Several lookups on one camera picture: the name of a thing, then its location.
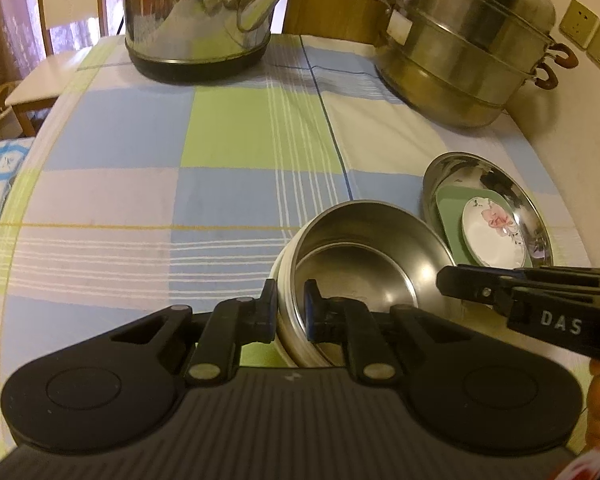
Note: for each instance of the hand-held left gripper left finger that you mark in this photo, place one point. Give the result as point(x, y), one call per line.
point(267, 312)

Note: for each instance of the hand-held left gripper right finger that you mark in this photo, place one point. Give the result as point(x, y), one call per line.
point(310, 312)

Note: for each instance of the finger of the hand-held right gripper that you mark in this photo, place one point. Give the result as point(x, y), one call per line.
point(570, 272)
point(470, 282)

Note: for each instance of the white floral bowl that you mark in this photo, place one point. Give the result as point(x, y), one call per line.
point(485, 230)

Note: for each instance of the steel bowl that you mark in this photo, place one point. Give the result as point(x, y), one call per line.
point(370, 270)

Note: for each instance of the green square plate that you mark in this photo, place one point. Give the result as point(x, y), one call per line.
point(447, 210)

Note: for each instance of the round steel plate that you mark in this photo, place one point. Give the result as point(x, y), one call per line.
point(480, 170)

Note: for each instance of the checked tablecloth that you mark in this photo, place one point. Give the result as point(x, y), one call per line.
point(130, 160)

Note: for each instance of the steel steamer pot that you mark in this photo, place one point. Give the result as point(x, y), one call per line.
point(455, 50)

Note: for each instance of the blue checked cloth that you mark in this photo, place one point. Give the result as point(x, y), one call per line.
point(0, 180)

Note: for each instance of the steel kettle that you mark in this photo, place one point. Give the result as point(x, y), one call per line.
point(190, 20)

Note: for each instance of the brown wooden chair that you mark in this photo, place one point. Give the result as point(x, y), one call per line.
point(330, 10)

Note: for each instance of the cream wooden chair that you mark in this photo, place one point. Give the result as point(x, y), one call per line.
point(60, 10)

